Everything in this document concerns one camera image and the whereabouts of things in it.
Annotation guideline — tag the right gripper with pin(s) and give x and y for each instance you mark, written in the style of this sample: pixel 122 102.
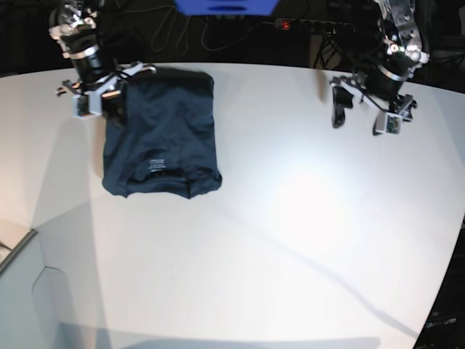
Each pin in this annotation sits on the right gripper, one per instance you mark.
pixel 114 106

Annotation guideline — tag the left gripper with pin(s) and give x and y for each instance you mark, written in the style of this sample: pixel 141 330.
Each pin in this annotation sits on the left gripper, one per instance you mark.
pixel 346 88

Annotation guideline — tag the dark blue t-shirt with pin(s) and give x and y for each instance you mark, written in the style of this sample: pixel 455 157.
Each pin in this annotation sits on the dark blue t-shirt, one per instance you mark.
pixel 167 141

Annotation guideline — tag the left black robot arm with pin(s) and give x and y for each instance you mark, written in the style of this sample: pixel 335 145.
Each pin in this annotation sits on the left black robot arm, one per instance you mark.
pixel 378 75

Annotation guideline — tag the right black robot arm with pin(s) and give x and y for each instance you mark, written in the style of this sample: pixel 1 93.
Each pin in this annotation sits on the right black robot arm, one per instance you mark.
pixel 74 26

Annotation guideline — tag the black power strip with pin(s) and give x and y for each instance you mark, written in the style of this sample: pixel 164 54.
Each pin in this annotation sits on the black power strip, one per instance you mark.
pixel 314 26

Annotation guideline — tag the blue plastic box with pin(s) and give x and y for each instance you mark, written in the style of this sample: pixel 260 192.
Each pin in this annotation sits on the blue plastic box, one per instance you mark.
pixel 226 7

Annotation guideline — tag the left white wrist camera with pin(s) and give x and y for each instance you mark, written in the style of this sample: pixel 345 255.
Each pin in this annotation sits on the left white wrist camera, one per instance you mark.
pixel 387 124

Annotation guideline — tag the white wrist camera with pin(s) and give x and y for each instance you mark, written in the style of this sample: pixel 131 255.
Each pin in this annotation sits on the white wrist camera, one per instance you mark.
pixel 81 107
pixel 387 124

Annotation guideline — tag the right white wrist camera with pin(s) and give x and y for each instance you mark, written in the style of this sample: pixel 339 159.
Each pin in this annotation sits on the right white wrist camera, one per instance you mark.
pixel 81 107

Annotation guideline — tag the grey metal frame edge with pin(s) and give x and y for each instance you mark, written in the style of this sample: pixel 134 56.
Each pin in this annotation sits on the grey metal frame edge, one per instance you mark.
pixel 14 252

